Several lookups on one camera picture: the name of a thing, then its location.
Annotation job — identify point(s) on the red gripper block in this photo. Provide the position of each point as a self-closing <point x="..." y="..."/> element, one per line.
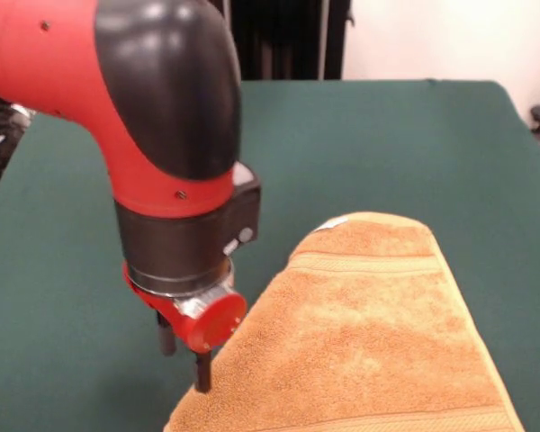
<point x="207" y="319"/>

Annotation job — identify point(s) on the tan terry towel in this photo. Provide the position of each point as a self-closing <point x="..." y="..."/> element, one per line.
<point x="364" y="337"/>

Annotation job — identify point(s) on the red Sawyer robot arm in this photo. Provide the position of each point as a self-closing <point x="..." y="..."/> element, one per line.
<point x="117" y="112"/>

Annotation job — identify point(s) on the dark green table cloth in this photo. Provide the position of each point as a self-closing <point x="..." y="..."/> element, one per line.
<point x="387" y="157"/>

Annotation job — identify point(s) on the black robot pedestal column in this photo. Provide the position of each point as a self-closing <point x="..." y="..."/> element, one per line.
<point x="292" y="40"/>

